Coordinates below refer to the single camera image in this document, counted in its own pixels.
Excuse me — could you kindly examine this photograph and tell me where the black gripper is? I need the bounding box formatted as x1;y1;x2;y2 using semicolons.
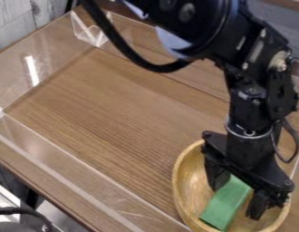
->
201;123;296;220

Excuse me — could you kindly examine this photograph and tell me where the green rectangular block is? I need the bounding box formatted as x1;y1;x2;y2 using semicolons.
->
200;176;252;232

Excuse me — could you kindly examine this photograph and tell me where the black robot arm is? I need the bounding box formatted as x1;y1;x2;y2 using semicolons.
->
81;0;299;219

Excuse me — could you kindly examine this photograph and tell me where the brown wooden bowl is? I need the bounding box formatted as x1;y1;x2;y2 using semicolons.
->
172;140;291;232

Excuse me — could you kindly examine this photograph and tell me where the black metal mount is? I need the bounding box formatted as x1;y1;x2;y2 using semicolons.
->
17;198;68;232

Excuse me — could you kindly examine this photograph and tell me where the black cable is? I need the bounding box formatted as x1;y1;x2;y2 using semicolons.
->
0;207;52;232

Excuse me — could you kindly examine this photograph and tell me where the clear acrylic corner bracket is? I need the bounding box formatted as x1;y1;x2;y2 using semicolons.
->
71;12;109;47

